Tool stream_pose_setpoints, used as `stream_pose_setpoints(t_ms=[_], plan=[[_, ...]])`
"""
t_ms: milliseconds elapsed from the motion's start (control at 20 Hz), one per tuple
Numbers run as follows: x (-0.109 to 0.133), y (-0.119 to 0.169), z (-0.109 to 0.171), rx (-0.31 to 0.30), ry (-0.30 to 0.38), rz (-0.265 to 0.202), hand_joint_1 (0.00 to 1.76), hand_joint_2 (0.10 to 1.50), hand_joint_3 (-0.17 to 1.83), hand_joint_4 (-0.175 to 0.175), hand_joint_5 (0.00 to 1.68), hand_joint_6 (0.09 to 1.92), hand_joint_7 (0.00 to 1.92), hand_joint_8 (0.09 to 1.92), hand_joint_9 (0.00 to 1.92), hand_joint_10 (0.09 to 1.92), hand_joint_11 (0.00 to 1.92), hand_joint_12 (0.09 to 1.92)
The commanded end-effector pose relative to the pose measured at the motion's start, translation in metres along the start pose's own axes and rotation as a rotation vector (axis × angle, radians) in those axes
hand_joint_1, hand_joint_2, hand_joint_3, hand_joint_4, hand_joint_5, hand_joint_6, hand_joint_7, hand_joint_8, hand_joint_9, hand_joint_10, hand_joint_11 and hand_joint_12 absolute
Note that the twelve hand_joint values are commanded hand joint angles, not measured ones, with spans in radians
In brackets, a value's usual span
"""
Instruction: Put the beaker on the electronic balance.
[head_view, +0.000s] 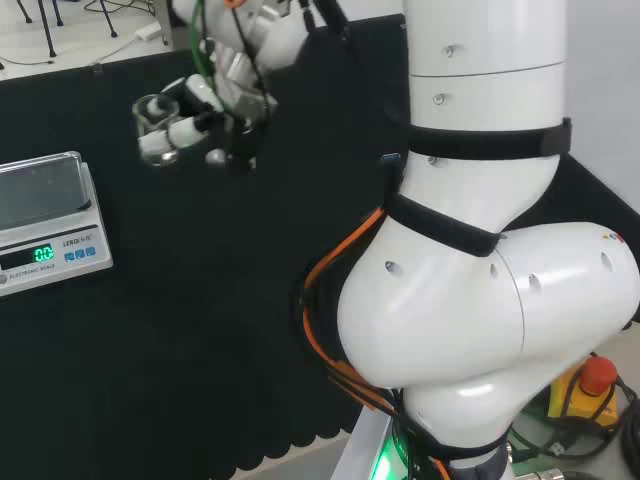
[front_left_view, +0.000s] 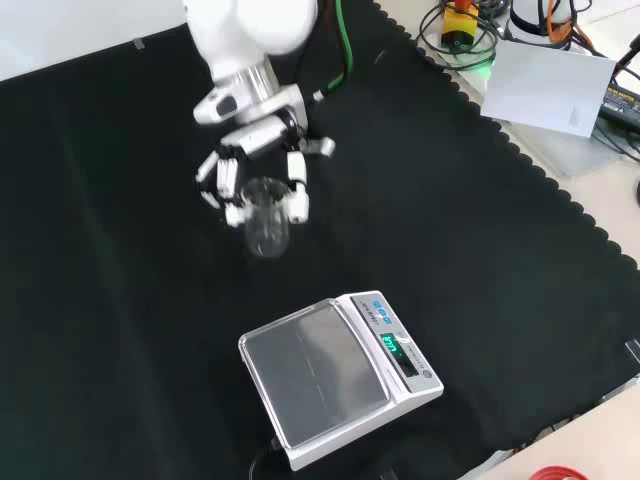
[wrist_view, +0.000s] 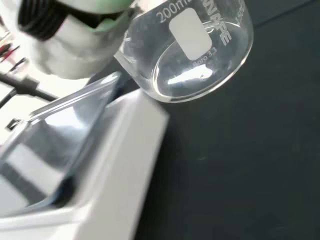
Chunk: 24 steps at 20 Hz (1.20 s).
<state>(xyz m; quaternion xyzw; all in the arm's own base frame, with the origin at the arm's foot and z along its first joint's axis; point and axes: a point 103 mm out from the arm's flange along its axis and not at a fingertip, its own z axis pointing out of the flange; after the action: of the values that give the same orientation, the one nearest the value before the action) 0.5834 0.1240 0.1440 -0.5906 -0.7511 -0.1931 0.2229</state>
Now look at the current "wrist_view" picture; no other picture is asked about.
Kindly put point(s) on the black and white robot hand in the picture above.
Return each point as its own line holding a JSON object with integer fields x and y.
{"x": 65, "y": 50}

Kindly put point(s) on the black bench cloth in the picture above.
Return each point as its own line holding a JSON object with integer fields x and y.
{"x": 240, "y": 150}

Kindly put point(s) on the white electronic balance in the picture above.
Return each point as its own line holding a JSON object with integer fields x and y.
{"x": 100, "y": 160}

